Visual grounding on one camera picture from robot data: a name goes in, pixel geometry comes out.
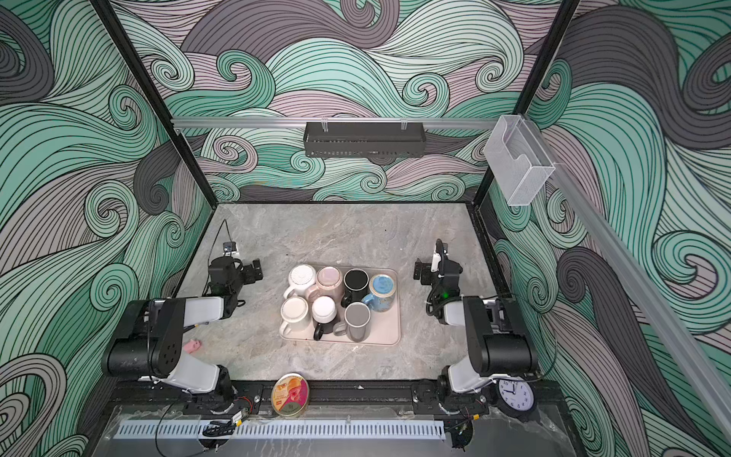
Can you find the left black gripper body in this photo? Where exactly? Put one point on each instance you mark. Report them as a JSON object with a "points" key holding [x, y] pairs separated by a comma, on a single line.
{"points": [[247, 275]]}

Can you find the aluminium rail right wall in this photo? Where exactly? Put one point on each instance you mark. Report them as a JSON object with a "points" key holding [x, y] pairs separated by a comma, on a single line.
{"points": [[692, 360]]}

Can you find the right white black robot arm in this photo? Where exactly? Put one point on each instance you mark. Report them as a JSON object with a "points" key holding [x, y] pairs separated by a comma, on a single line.
{"points": [[498, 347]]}

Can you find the aluminium rail wall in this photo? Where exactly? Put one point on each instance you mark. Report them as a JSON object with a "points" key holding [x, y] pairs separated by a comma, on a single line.
{"points": [[692, 360], [265, 122]]}

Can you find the grey upside-down mug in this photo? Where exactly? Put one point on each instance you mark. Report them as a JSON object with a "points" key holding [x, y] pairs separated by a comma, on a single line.
{"points": [[355, 323]]}

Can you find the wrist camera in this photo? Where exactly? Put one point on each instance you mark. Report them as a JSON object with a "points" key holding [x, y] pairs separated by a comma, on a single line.
{"points": [[230, 248], [440, 252]]}

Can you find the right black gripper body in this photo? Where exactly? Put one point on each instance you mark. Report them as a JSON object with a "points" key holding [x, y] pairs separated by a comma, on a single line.
{"points": [[427, 276]]}

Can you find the black wall shelf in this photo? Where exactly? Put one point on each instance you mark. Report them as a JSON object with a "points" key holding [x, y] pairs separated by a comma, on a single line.
{"points": [[364, 140]]}

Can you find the small pink pig toy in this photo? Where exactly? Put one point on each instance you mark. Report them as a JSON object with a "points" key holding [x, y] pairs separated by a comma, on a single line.
{"points": [[192, 346]]}

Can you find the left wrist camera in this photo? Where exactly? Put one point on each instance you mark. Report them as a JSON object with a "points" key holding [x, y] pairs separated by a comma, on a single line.
{"points": [[230, 248]]}

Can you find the round colourful tin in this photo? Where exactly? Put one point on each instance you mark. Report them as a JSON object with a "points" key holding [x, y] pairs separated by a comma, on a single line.
{"points": [[290, 395]]}

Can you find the black speckled upside-down mug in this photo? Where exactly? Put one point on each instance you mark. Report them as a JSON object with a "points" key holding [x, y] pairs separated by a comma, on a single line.
{"points": [[356, 283]]}

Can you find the black mug white base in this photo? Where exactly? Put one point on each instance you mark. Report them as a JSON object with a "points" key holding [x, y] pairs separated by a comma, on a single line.
{"points": [[325, 316]]}

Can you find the pink upside-down mug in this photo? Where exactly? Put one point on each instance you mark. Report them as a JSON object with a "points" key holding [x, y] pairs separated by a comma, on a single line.
{"points": [[329, 282]]}

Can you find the black round wall clock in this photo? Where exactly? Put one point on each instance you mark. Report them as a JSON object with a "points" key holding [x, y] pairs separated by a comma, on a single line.
{"points": [[515, 398]]}

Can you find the cream mug red inside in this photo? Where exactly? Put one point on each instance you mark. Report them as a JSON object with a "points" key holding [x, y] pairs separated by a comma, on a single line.
{"points": [[295, 313]]}

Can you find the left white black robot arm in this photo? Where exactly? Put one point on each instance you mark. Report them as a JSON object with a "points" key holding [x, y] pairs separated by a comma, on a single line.
{"points": [[148, 340]]}

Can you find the white slotted cable duct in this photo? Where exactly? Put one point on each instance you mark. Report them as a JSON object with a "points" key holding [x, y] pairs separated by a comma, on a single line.
{"points": [[285, 430]]}

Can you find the clear acrylic wall holder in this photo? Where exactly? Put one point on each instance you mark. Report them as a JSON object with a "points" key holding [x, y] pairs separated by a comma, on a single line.
{"points": [[518, 157]]}

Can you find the aluminium rail back wall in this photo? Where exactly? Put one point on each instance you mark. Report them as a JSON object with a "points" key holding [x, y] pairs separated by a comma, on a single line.
{"points": [[265, 122]]}

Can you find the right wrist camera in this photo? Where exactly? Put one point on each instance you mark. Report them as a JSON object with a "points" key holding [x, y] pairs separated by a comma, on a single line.
{"points": [[440, 252]]}

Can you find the blue glazed upside-down mug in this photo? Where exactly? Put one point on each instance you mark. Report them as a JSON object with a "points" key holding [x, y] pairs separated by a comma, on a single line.
{"points": [[382, 291]]}

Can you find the beige rectangular tray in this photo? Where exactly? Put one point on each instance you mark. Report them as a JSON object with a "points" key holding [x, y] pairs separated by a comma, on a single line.
{"points": [[384, 326]]}

